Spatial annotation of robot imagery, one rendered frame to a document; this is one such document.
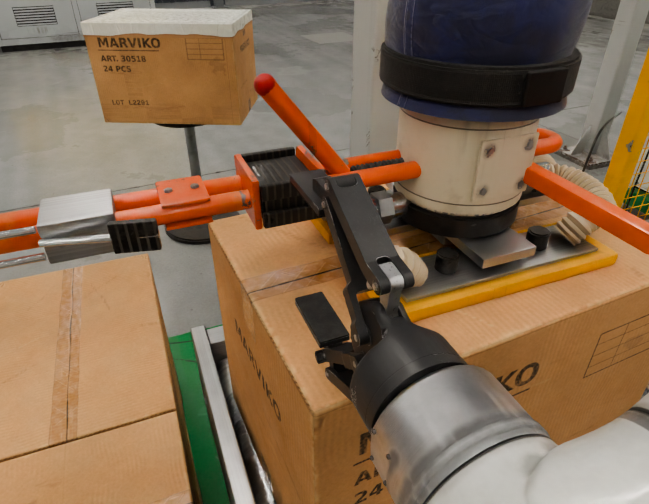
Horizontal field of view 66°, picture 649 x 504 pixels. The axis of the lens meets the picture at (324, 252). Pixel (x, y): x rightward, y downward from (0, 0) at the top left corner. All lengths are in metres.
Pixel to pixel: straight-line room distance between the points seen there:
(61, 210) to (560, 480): 0.48
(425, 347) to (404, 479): 0.08
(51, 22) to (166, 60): 5.67
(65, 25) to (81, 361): 6.87
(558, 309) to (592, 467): 0.42
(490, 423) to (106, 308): 1.16
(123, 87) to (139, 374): 1.46
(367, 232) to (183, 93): 1.95
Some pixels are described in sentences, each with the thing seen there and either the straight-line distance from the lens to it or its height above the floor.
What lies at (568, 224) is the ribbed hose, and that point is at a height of 1.00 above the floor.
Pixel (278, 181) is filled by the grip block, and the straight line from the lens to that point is 0.55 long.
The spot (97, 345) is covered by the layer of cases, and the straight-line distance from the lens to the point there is 1.24.
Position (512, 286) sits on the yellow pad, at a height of 0.96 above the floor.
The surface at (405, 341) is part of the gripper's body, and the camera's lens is 0.31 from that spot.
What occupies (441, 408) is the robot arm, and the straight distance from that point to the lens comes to 0.27.
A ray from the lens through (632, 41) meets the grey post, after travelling 3.74.
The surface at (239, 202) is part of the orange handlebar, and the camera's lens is 0.54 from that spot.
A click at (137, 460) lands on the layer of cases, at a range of 1.00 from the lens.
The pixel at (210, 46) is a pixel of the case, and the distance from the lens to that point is 2.16.
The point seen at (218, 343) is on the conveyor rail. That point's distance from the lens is 1.09.
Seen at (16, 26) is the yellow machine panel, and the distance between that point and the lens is 7.87.
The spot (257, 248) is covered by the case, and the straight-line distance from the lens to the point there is 0.71.
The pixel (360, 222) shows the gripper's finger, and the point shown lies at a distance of 0.33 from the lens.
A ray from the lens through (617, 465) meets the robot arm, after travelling 0.25.
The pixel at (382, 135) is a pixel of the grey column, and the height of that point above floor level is 0.74.
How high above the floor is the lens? 1.33
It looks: 33 degrees down
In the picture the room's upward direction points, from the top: straight up
